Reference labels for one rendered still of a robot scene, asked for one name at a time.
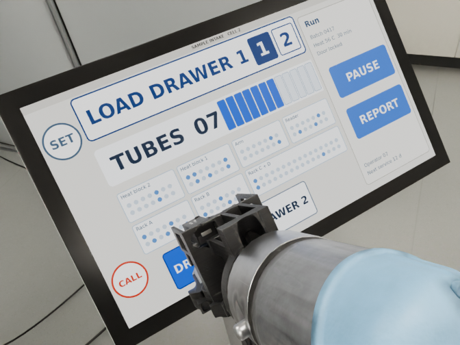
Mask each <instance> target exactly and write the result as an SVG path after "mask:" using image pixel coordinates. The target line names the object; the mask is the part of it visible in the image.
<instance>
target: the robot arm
mask: <svg viewBox="0 0 460 345"><path fill-rule="evenodd" d="M235 196H236V198H237V200H238V203H237V204H233V205H232V206H231V207H228V208H226V209H224V210H222V211H221V212H220V213H218V214H215V215H213V216H208V217H206V218H204V217H201V216H196V217H195V218H194V219H192V220H190V221H188V222H186V223H184V224H182V226H183V228H184V231H182V230H180V229H178V228H176V227H171V229H172V232H173V233H174V235H175V237H176V240H177V242H178V244H179V246H180V248H181V250H182V251H183V252H184V253H185V255H186V258H187V260H188V262H189V264H190V265H191V266H194V271H193V273H192V276H193V278H194V281H195V283H196V285H195V287H194V288H192V289H191V290H189V291H188V294H189V295H190V298H191V299H192V302H193V303H194V306H195V307H196V308H197V309H200V310H201V313H202V314H205V313H207V312H208V311H210V310H211V311H212V313H213V315H214V317H215V318H217V317H223V318H226V317H229V316H231V317H232V318H233V319H234V320H235V323H236V324H235V325H234V326H233V332H234V334H235V336H236V337H237V339H238V340H240V341H242V345H460V272H459V271H457V270H455V269H453V268H449V267H447V266H443V265H439V264H435V263H433V262H429V261H425V260H423V259H420V258H419V257H416V256H414V255H411V254H409V253H406V252H403V251H398V250H394V249H390V248H366V247H362V246H356V245H353V244H347V243H343V242H337V241H333V240H328V239H326V238H322V237H320V236H316V235H310V234H306V233H301V232H297V231H291V230H281V231H279V230H278V228H277V225H276V223H275V221H274V218H273V217H272V214H271V212H270V210H269V208H268V206H267V205H262V203H261V201H260V199H259V196H258V194H236V195H235ZM244 199H245V200H244Z"/></svg>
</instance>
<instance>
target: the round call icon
mask: <svg viewBox="0 0 460 345"><path fill-rule="evenodd" d="M103 273H104V275H105V277H106V279H107V281H108V283H109V285H110V287H111V289H112V291H113V293H114V295H115V297H116V299H117V301H118V303H119V305H120V306H123V305H124V304H126V303H128V302H130V301H132V300H133V299H135V298H137V297H139V296H141V295H143V294H145V293H147V292H148V291H150V290H152V289H153V288H156V285H155V283H154V281H153V279H152V277H151V275H150V273H149V271H148V269H147V267H146V264H145V262H144V260H143V258H142V256H141V254H140V253H138V254H137V255H134V256H133V257H130V258H129V259H127V260H125V261H123V262H121V263H119V264H117V265H115V266H113V267H111V268H109V269H107V270H106V271H104V272H103Z"/></svg>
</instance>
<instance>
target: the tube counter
mask: <svg viewBox="0 0 460 345"><path fill-rule="evenodd" d="M323 90H324V89H323V87H322V84H321V83H320V80H319V78H318V75H317V72H316V70H315V68H314V66H313V63H312V61H311V60H307V61H306V62H303V63H301V64H298V65H296V66H293V67H291V68H289V69H287V70H284V71H282V72H280V73H277V74H275V75H273V76H270V77H267V78H265V79H263V80H261V81H258V82H256V83H254V84H251V85H249V86H247V87H245V88H242V89H239V90H237V91H235V92H232V93H230V94H228V95H225V96H223V97H220V98H219V99H216V100H214V101H211V102H209V103H206V104H205V105H202V106H200V107H197V108H195V109H193V110H190V111H188V112H186V116H187V117H188V120H189V121H190V124H191V126H192V128H193V130H194V133H195V135H196V137H197V139H198V141H199V144H200V146H203V145H204V144H207V143H209V142H211V141H213V140H216V139H218V138H220V137H223V136H225V135H227V134H228V133H231V132H233V131H235V130H238V129H240V128H242V127H244V126H247V125H249V124H251V123H254V122H255V121H257V120H259V119H262V118H264V117H266V116H269V115H271V114H273V113H275V112H278V111H279V110H282V109H283V108H286V107H288V106H290V105H293V104H295V103H297V102H299V101H302V100H303V99H306V98H307V97H310V96H312V95H314V94H317V93H319V92H321V91H323Z"/></svg>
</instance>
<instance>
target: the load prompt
mask: <svg viewBox="0 0 460 345"><path fill-rule="evenodd" d="M304 53H307V49H306V47H305V44H304V42H303V39H302V38H301V35H300V32H299V30H298V27H297V26H296V23H295V21H294V18H293V16H292V15H290V16H287V17H285V18H282V19H280V20H277V21H275V22H272V23H269V24H267V25H264V26H261V27H258V28H257V29H253V30H251V31H248V32H246V33H243V34H240V35H238V36H235V37H232V38H230V39H228V40H224V41H222V42H219V43H217V44H214V45H212V46H209V47H206V48H204V49H201V50H199V51H195V52H194V53H191V54H188V55H185V56H183V57H180V58H177V59H176V60H172V61H170V62H167V63H165V64H162V65H159V66H156V67H154V68H151V69H149V70H147V71H143V72H141V73H138V74H136V75H133V76H130V77H128V78H125V79H122V80H120V81H117V82H114V83H112V84H110V85H107V86H104V87H102V88H99V89H96V90H93V91H91V92H88V93H86V94H83V95H81V96H78V97H75V98H73V99H70V100H68V102H69V104H70V106H71V108H72V110H73V112H74V114H75V116H76V118H77V120H78V122H79V125H80V127H81V129H82V131H83V133H84V135H85V137H86V139H87V141H88V143H89V144H90V143H91V142H94V141H96V140H99V139H101V138H104V137H106V136H108V135H111V134H113V133H116V132H117V131H120V130H122V129H125V128H128V127H130V126H132V125H135V124H137V123H140V122H142V121H144V120H146V119H149V118H152V117H154V116H157V115H158V114H161V113H163V112H166V111H168V110H171V109H173V108H175V107H178V106H180V105H183V104H184V103H187V102H190V101H192V100H195V99H197V98H199V97H202V96H204V95H206V94H209V93H211V92H213V91H216V90H219V89H221V88H224V87H225V86H228V85H230V84H233V83H235V82H237V81H240V80H242V79H245V78H247V77H250V76H251V75H254V74H257V73H259V72H262V71H264V70H266V69H268V68H271V67H273V66H276V65H278V64H280V63H283V62H286V61H288V60H291V59H292V58H295V57H297V56H300V55H302V54H304Z"/></svg>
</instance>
